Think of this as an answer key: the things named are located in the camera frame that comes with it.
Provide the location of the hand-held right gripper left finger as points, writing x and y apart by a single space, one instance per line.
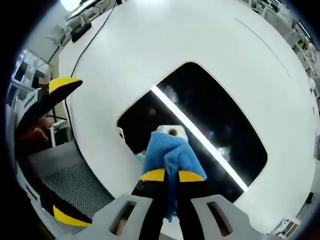
147 200

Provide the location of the small white object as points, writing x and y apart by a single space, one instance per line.
312 84

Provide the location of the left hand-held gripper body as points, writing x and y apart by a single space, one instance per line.
10 120

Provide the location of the person's left hand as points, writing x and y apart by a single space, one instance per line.
35 132

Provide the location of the black power adapter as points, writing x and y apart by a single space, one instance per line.
80 32

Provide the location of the blue cleaning cloth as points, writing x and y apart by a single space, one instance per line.
165 152

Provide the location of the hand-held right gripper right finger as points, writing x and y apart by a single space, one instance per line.
190 200

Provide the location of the grey mesh office chair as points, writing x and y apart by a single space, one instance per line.
75 180

